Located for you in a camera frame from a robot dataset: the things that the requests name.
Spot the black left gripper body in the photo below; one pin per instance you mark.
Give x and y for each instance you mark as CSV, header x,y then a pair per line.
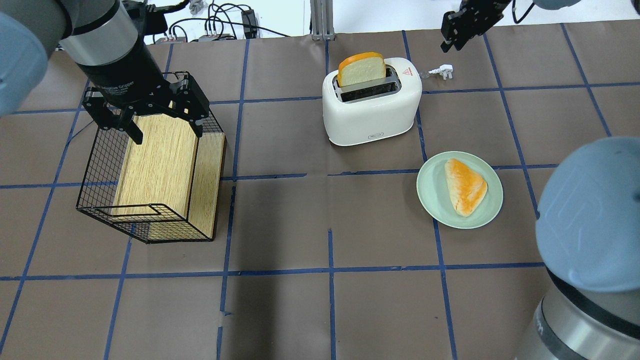
x,y
123,71

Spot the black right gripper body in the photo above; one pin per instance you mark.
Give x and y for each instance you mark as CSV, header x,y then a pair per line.
x,y
475,15

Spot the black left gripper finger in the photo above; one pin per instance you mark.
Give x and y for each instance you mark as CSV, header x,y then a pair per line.
x,y
195,115
127,125

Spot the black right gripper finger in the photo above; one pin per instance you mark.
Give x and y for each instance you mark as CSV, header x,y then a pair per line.
x,y
451,40

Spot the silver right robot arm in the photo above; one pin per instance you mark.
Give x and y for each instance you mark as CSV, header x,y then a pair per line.
x,y
560,121

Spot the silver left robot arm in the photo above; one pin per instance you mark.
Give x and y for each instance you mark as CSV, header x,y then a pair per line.
x,y
105,38

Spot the bread slice in toaster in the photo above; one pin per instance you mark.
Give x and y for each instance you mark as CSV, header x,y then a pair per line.
x,y
360,68

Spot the white toaster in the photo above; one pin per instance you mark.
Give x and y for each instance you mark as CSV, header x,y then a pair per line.
x,y
372,110

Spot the triangular bread on plate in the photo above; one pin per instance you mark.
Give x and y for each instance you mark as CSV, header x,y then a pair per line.
x,y
466,188

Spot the light green plate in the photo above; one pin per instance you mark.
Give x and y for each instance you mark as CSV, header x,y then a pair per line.
x,y
433,194

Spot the black wire basket wooden shelf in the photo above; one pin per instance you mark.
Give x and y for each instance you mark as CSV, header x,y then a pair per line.
x,y
162,191

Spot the aluminium frame post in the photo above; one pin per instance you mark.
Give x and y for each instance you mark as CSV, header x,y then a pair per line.
x,y
322,20

